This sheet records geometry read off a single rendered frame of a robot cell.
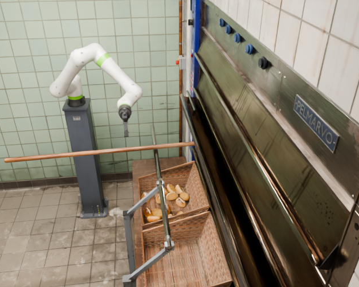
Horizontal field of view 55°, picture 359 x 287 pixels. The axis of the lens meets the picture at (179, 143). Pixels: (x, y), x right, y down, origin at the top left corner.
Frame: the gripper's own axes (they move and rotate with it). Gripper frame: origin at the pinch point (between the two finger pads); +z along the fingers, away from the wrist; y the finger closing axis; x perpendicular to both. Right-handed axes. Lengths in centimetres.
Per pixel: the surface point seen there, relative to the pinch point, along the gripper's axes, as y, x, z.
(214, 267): 62, -47, 71
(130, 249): 69, 3, 44
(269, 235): -16, -52, 121
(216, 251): 53, -49, 67
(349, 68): -86, -53, 139
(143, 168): 75, -12, -56
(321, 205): -48, -54, 141
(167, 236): 16, -17, 86
